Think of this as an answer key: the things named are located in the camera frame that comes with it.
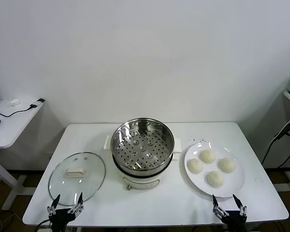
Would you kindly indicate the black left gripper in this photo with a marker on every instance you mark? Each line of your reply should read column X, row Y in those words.
column 60, row 217

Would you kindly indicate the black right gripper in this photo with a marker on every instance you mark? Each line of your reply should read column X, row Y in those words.
column 235, row 220

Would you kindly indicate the white steamed baozi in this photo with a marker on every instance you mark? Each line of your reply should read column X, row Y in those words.
column 196, row 166
column 208, row 156
column 227, row 165
column 215, row 179

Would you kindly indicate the perforated steel steamer basket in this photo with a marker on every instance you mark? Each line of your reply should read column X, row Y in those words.
column 142, row 149

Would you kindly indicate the white round plate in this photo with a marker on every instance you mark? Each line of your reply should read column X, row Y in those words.
column 234, row 183

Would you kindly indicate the scattered black crumbs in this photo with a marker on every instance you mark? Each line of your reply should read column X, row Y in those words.
column 199, row 140

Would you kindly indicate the white side desk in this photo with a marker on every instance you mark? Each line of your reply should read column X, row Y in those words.
column 14, row 130

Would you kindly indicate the crumpled white tissue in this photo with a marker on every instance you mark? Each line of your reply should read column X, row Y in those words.
column 15, row 102

